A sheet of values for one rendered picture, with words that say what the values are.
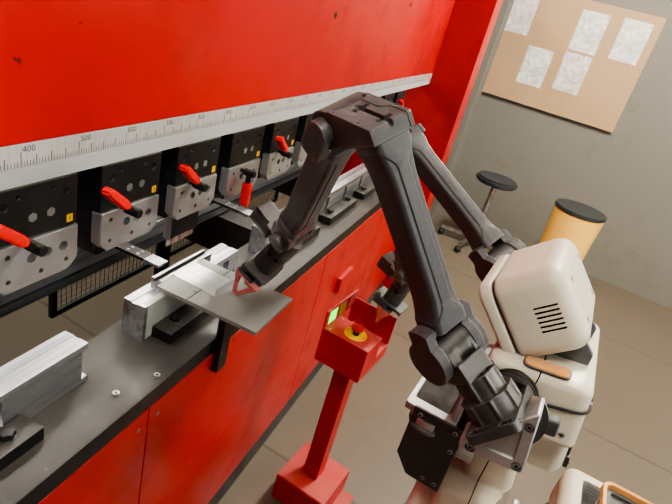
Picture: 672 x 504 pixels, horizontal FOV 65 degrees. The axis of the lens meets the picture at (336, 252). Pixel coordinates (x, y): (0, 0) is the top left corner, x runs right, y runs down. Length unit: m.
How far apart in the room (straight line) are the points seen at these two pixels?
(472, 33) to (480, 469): 2.44
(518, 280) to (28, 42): 0.78
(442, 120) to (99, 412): 2.52
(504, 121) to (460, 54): 1.96
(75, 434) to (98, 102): 0.59
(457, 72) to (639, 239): 2.58
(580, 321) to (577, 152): 4.10
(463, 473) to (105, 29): 1.01
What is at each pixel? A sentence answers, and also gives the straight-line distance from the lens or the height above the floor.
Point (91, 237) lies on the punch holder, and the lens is 1.03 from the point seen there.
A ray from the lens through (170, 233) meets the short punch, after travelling 1.25.
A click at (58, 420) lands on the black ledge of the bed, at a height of 0.88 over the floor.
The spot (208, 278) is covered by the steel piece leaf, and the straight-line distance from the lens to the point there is 1.32.
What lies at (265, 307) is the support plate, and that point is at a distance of 1.25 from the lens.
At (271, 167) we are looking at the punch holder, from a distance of 1.49.
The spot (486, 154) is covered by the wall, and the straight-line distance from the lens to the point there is 5.09.
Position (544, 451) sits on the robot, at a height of 1.06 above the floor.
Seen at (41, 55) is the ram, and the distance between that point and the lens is 0.83.
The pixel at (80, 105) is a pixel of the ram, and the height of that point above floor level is 1.45.
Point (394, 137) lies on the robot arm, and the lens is 0.70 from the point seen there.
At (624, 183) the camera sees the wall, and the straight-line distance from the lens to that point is 5.02.
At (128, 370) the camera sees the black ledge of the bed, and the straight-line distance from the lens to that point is 1.23.
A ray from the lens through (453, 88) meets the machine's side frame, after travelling 3.16.
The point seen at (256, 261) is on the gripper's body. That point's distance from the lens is 1.18.
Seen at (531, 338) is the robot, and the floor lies 1.26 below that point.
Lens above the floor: 1.69
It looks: 26 degrees down
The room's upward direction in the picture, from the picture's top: 15 degrees clockwise
